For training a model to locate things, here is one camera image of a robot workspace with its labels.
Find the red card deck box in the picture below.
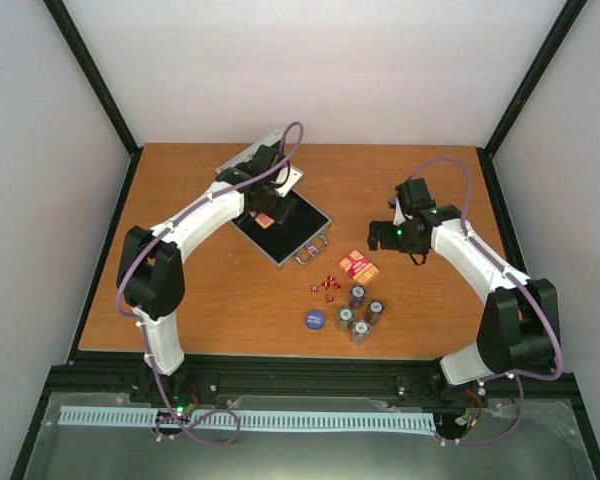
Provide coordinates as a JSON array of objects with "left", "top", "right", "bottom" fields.
[
  {"left": 339, "top": 250, "right": 380, "bottom": 285},
  {"left": 252, "top": 212, "right": 275, "bottom": 229}
]

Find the aluminium poker case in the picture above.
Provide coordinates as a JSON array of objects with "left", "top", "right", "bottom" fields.
[{"left": 216, "top": 130, "right": 331, "bottom": 268}]

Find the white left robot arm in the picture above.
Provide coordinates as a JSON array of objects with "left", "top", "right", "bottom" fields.
[{"left": 115, "top": 165, "right": 304, "bottom": 403}]

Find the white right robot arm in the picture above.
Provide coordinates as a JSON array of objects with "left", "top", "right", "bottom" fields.
[{"left": 367, "top": 205, "right": 564, "bottom": 386}]

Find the purple poker chip stack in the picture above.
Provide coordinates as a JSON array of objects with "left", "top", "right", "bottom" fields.
[{"left": 348, "top": 284, "right": 366, "bottom": 310}]

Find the brown poker chip stack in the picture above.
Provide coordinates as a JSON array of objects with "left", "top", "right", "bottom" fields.
[{"left": 365, "top": 300, "right": 384, "bottom": 326}]

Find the green poker chip stack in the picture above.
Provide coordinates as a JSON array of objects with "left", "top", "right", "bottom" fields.
[{"left": 336, "top": 306, "right": 355, "bottom": 332}]

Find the grey poker chip stack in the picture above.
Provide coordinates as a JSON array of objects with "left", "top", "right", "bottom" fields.
[{"left": 351, "top": 319, "right": 371, "bottom": 345}]

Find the blue small blind button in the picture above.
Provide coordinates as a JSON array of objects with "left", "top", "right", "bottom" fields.
[{"left": 304, "top": 309, "right": 326, "bottom": 330}]

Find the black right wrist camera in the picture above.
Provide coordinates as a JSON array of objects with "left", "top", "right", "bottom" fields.
[{"left": 394, "top": 178, "right": 436, "bottom": 218}]

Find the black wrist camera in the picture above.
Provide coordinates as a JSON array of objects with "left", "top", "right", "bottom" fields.
[
  {"left": 394, "top": 178, "right": 436, "bottom": 218},
  {"left": 243, "top": 145, "right": 284, "bottom": 177}
]

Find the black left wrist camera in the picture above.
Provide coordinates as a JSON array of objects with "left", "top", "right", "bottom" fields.
[{"left": 243, "top": 145, "right": 284, "bottom": 177}]

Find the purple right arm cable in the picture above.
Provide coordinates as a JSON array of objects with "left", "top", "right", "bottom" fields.
[{"left": 404, "top": 156, "right": 565, "bottom": 447}]

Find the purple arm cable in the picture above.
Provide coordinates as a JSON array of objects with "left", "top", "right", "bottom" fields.
[
  {"left": 114, "top": 120, "right": 305, "bottom": 446},
  {"left": 404, "top": 156, "right": 565, "bottom": 447}
]

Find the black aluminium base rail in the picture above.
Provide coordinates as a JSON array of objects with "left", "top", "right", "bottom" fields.
[{"left": 44, "top": 352, "right": 581, "bottom": 409}]

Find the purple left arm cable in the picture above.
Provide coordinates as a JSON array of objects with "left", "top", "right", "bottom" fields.
[{"left": 114, "top": 120, "right": 305, "bottom": 446}]

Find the light blue cable duct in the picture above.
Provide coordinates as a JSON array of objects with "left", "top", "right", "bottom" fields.
[{"left": 57, "top": 406, "right": 435, "bottom": 435}]

